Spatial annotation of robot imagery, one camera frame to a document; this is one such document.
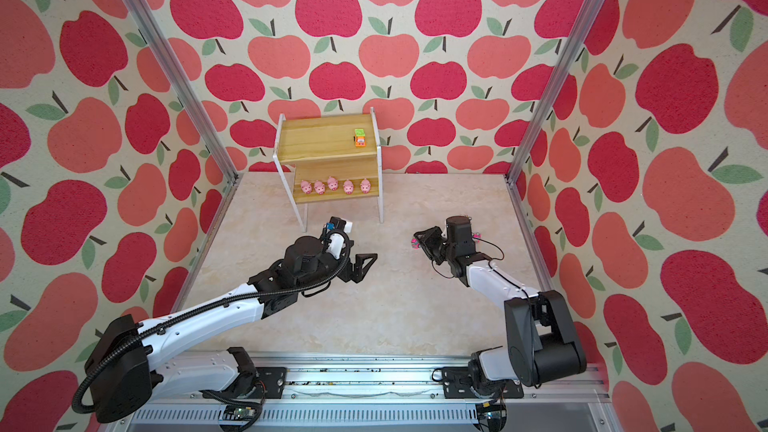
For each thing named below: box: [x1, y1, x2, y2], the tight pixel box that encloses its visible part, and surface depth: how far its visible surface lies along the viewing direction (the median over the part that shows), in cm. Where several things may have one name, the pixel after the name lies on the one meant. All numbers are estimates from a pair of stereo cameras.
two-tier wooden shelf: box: [273, 107, 384, 232], surface depth 89 cm
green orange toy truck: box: [353, 128, 367, 148], surface depth 84 cm
